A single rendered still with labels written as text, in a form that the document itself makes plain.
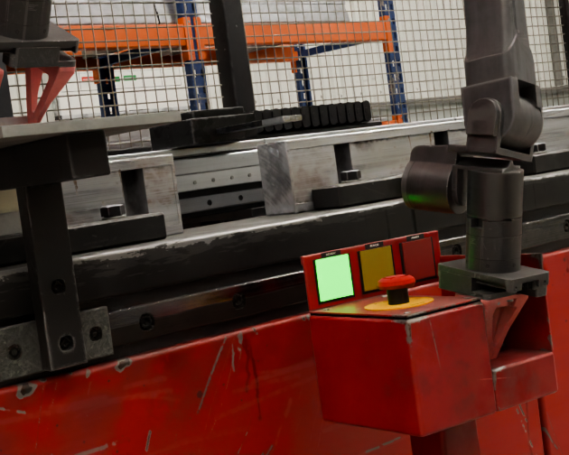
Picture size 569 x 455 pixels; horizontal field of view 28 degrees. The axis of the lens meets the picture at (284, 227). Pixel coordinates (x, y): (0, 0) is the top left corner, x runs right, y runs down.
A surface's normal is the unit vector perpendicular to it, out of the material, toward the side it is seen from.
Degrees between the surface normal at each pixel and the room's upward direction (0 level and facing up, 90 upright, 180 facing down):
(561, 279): 90
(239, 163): 90
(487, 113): 79
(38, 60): 118
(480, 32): 73
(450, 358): 90
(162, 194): 90
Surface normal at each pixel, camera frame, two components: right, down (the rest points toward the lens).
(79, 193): 0.64, -0.04
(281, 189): -0.76, 0.14
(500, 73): -0.58, -0.07
